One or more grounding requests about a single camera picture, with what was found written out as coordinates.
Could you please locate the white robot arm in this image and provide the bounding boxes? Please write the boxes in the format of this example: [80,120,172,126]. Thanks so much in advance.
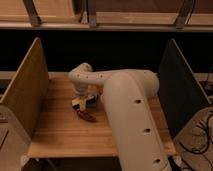
[69,63,172,171]

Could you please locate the black cables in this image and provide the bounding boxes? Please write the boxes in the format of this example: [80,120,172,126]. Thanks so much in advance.
[178,111,213,171]

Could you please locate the black and white box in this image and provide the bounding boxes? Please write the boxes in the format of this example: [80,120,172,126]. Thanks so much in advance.
[71,95,98,111]

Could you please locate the right dark side panel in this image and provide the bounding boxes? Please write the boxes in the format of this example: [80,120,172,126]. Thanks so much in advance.
[157,39,211,138]

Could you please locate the left wooden side panel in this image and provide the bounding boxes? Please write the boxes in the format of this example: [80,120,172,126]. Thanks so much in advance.
[0,37,49,143]

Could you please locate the orange ceramic bowl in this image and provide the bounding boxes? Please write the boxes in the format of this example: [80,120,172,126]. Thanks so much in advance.
[88,85,103,96]

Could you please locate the wooden shelf frame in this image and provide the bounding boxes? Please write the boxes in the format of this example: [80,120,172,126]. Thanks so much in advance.
[0,0,213,32]

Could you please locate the red brown oblong object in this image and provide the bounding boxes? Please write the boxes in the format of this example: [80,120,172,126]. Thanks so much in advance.
[77,111,96,123]

